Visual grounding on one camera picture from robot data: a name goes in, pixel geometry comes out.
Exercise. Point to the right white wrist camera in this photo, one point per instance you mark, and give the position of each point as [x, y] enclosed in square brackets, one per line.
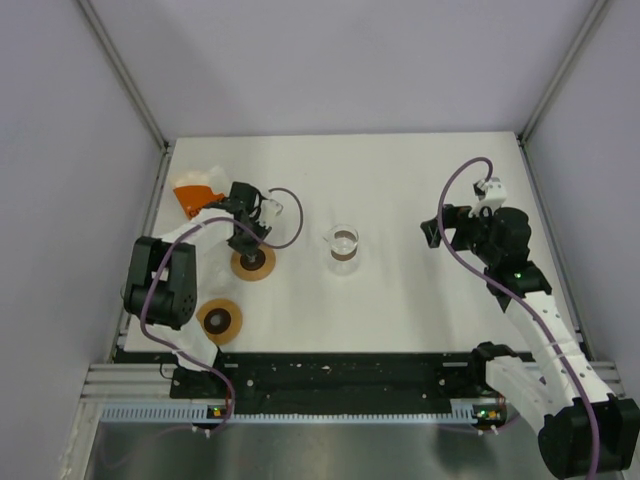
[490, 194]

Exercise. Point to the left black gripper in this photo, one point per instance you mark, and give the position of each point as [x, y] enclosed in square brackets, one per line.
[249, 250]

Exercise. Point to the wooden rimmed glass dripper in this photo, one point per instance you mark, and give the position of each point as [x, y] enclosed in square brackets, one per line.
[255, 267]

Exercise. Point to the grey slotted cable duct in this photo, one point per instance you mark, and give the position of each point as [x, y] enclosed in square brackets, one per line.
[176, 413]

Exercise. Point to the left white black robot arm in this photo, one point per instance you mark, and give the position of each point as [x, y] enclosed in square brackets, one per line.
[161, 289]

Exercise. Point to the glass carafe with wooden collar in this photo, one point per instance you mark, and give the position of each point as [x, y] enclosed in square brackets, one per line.
[342, 242]

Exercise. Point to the orange white coffee filter bag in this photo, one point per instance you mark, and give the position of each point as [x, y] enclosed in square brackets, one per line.
[195, 189]

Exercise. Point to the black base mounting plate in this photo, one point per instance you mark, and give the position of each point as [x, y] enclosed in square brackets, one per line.
[330, 383]

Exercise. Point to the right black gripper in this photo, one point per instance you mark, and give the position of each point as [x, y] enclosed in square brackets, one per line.
[457, 218]

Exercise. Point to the aluminium frame rail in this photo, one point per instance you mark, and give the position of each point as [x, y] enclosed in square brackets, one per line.
[124, 382]

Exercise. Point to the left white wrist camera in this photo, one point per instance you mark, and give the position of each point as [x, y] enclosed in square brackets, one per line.
[270, 210]

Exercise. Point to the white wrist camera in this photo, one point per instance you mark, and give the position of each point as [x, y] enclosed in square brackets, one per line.
[490, 194]
[270, 210]

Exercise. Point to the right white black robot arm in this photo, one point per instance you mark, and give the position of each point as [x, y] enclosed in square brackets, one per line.
[583, 428]

